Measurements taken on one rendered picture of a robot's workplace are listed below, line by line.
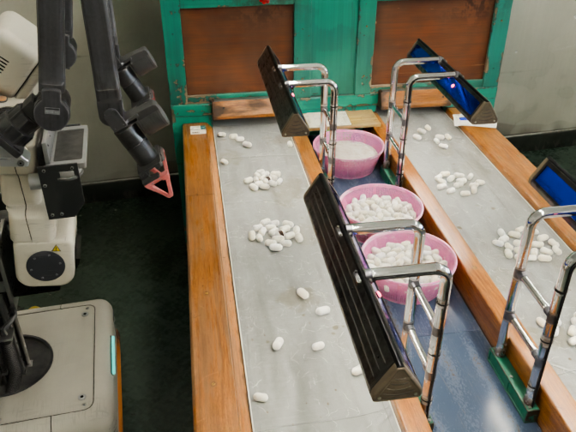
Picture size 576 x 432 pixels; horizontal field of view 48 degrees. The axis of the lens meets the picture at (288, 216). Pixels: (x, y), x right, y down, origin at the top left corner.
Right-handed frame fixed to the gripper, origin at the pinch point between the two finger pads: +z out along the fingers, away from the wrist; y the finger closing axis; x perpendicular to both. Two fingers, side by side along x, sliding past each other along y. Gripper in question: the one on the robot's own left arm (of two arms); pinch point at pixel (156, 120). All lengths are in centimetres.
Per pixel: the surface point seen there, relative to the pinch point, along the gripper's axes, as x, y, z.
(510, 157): -99, -9, 76
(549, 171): -83, -75, 31
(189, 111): -4, 49, 23
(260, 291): -6, -60, 32
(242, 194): -10.5, -8.3, 34.1
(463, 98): -85, -25, 34
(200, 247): 4.1, -39.4, 23.9
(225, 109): -17, 43, 27
